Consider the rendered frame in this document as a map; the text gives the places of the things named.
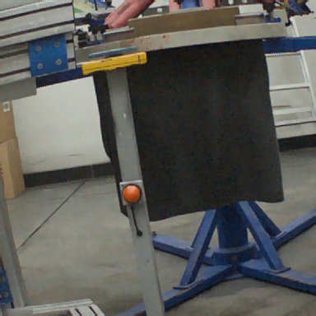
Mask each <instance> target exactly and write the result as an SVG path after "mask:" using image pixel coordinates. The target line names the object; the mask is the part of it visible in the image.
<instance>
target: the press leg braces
mask: <svg viewBox="0 0 316 316"><path fill-rule="evenodd" d="M234 205H235V208H236V210H237V211H238V212H239V215H240V216H241V218H243V220H244V223H245V224H246V226H247V227H248V230H249V231H250V233H251V235H252V236H253V238H254V240H255V242H256V243H257V246H258V247H259V248H260V251H261V252H262V253H263V256H264V257H265V259H266V261H267V264H268V265H269V266H270V267H268V268H265V269H263V270H264V271H266V272H271V273H276V274H277V273H280V272H284V271H287V270H289V269H291V267H287V266H284V264H283V263H282V261H281V260H280V257H279V256H278V253H277V251H276V250H275V248H274V247H273V244H272V242H271V240H270V239H277V238H278V237H280V236H281V235H283V234H285V233H286V232H287V231H281V230H279V229H278V227H277V226H276V224H275V223H274V222H273V221H272V220H271V219H270V218H269V216H267V214H266V212H264V211H263V210H262V208H261V207H260V206H259V205H258V204H257V203H256V202H255V201H249V202H236V203H234ZM222 208H223V207H221V208H219V209H216V210H212V211H206V212H205V214H204V217H203V218H202V221H201V224H200V226H199V228H198V230H197V233H196V236H195V239H194V241H193V243H192V246H190V247H187V248H185V249H190V250H192V254H191V256H190V259H189V260H188V264H187V266H186V268H185V270H184V273H183V275H182V277H181V280H180V282H179V284H178V285H177V286H172V288H174V289H183V288H190V287H192V286H193V285H195V284H197V283H199V282H200V281H203V279H196V277H197V275H198V272H199V269H200V267H201V265H202V262H203V259H204V258H205V255H206V252H207V250H208V249H209V248H210V246H209V245H210V243H211V239H212V236H213V233H214V230H215V228H216V224H217V222H218V219H219V217H220V214H221V211H222ZM266 233H267V234H268V235H267V234H266Z"/></svg>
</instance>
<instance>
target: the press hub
mask: <svg viewBox="0 0 316 316"><path fill-rule="evenodd" d="M195 7H197V3H196V0H184V2H182V8H183V9H190V8H195ZM247 228H248V227H247V226H246V224H245V223H244V220H243V218H241V216H240V215H239V212H238V211H237V210H236V208H235V205H234V203H232V204H229V205H227V206H224V207H223V208H222V211H221V214H220V217H219V219H218V222H217V224H216V230H217V234H218V239H219V241H218V244H219V245H218V246H217V247H215V248H214V249H213V254H212V255H211V258H212V259H213V261H214V265H215V266H216V265H224V266H228V265H231V264H233V265H234V273H232V274H231V275H230V276H228V277H227V278H224V279H222V280H221V281H230V280H234V279H240V278H245V277H250V275H245V274H243V273H238V271H237V267H236V264H237V263H243V262H246V261H248V260H251V259H254V260H257V261H258V260H259V261H261V262H266V263H267V261H266V259H265V258H262V257H260V258H259V259H257V252H258V247H256V244H255V243H254V242H253V241H252V240H249V236H248V231H247ZM214 265H211V266H210V267H207V268H205V269H203V270H202V271H201V272H200V274H202V273H203V272H205V271H206V270H210V269H211V268H213V267H215V266H214Z"/></svg>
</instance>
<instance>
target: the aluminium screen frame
mask: <svg viewBox="0 0 316 316"><path fill-rule="evenodd" d="M282 36H286V37H287V33H286V25H285V22H282V23H280V22H278V23H269V24H267V23H265V24H261V25H260V24H256V25H247V26H231V27H221V28H211V29H202V30H189V31H184V32H179V33H169V34H163V35H155V36H145V37H141V38H136V39H127V40H121V41H117V42H112V43H107V44H98V45H94V46H90V47H86V48H84V49H75V51H76V61H77V63H84V62H89V61H95V60H99V59H104V58H105V57H106V56H109V55H106V56H102V57H96V58H89V54H92V53H99V52H104V51H108V50H109V51H110V50H113V49H122V48H127V47H132V46H137V47H138V50H134V51H131V52H126V53H122V54H123V55H129V54H133V53H142V52H147V51H152V50H157V49H167V48H177V47H182V46H187V45H196V44H210V43H215V42H219V43H220V42H225V41H234V40H252V39H261V38H270V37H272V38H273V37H282Z"/></svg>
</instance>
